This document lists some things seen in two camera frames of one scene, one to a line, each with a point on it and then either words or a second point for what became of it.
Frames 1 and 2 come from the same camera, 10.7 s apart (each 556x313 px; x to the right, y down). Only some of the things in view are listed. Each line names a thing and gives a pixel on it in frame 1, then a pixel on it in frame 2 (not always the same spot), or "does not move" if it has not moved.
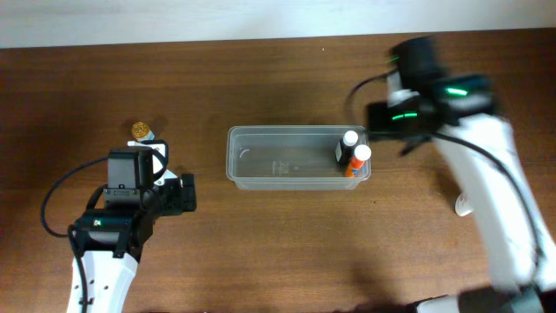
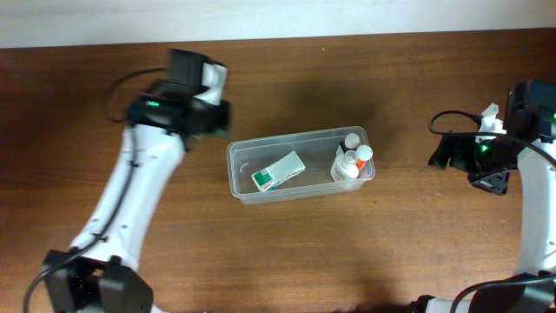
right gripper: (380, 123) to (452, 153)
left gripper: (186, 193) to (213, 120)
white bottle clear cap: (464, 204) to (344, 167)
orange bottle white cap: (362, 152) does not move
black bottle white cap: (347, 144) does not move
